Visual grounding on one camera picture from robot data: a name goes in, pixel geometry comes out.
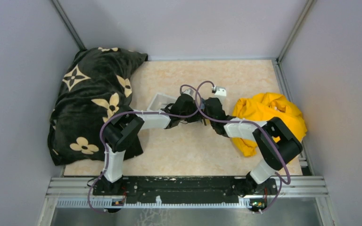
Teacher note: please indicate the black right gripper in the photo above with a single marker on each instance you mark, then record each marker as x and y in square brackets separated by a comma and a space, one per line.
[205, 111]

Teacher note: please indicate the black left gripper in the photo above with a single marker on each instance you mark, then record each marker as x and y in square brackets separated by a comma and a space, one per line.
[197, 117]

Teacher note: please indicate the white plastic card tray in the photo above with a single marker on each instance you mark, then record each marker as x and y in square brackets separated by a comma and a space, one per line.
[160, 101]

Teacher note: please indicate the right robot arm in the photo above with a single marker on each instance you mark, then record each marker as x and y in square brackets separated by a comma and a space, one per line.
[275, 141]

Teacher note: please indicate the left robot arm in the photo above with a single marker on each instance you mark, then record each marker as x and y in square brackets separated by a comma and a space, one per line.
[120, 133]

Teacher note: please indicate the yellow cloth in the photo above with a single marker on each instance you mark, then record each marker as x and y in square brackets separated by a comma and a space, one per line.
[265, 106]

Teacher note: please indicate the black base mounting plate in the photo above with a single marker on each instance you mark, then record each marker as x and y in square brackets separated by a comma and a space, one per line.
[183, 190]

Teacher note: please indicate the black floral blanket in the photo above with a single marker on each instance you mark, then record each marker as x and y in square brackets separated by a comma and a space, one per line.
[95, 86]

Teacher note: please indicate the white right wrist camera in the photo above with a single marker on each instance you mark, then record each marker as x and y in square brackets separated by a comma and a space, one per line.
[219, 92]

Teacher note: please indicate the aluminium frame rail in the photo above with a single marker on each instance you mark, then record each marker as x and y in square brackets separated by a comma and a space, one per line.
[77, 193]

